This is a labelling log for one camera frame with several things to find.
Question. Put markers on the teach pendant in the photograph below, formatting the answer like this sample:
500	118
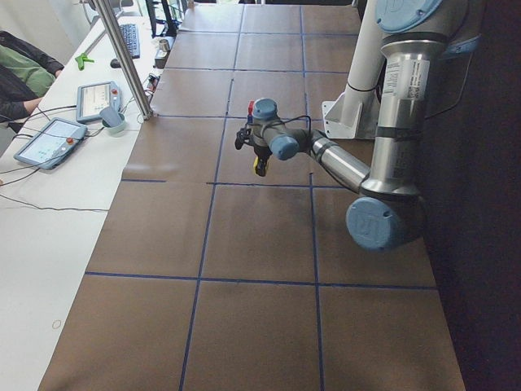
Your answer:
52	144
93	98

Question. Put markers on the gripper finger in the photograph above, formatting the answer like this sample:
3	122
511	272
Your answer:
257	166
263	167

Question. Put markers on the near teach pendant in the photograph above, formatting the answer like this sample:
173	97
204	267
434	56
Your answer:
52	144

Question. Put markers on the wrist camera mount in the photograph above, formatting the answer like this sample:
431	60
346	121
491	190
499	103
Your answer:
243	137

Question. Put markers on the metal cylinder cup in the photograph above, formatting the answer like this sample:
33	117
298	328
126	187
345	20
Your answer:
164	45

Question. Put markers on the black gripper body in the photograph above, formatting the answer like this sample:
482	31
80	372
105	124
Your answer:
260	155

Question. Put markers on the light blue cup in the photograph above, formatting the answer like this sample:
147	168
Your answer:
112	120

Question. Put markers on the far teach pendant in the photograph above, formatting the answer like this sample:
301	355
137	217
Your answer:
93	98

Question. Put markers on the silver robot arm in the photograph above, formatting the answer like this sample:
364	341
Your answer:
410	63

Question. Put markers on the seated person green shirt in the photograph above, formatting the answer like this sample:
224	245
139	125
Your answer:
27	73

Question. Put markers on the aluminium frame post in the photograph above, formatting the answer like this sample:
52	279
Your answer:
112	29

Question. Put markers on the green clamp tool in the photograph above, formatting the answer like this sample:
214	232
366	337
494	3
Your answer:
82	60

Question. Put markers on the white pedestal column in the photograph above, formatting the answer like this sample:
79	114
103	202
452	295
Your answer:
355	113

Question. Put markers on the black keyboard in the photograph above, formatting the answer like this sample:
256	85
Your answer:
130	34

